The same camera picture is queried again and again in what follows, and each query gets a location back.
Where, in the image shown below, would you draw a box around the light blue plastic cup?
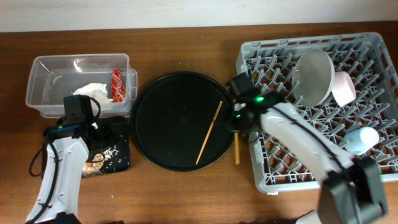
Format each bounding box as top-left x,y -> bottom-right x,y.
343,127 -> 379,156

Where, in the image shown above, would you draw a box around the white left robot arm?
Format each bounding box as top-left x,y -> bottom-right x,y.
26,95 -> 118,223

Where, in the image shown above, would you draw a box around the grey dishwasher rack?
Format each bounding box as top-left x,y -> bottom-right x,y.
236,32 -> 397,194

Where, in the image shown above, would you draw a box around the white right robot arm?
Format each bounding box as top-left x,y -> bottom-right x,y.
226,73 -> 388,223

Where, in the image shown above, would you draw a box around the white bowl with food scraps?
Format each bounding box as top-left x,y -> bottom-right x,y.
331,72 -> 356,107

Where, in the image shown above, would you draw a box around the clear plastic waste bin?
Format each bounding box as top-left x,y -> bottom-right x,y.
25,54 -> 137,118

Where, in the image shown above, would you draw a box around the spilled rice food scraps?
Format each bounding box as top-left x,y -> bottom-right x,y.
81,146 -> 122,178

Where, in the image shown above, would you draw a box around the white paper napkin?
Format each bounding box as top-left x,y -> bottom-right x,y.
73,83 -> 113,103

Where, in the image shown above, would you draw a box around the black rectangular tray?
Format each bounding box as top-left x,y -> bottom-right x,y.
55,115 -> 131,178

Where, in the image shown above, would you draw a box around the round black serving tray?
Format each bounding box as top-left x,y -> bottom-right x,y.
130,71 -> 233,172

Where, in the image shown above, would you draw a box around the red snack wrapper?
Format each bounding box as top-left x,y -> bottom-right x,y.
111,69 -> 126,103

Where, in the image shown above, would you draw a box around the wooden chopstick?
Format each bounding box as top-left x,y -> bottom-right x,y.
195,100 -> 223,165
234,133 -> 241,165

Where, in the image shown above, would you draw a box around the grey round plate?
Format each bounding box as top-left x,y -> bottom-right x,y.
292,49 -> 335,107

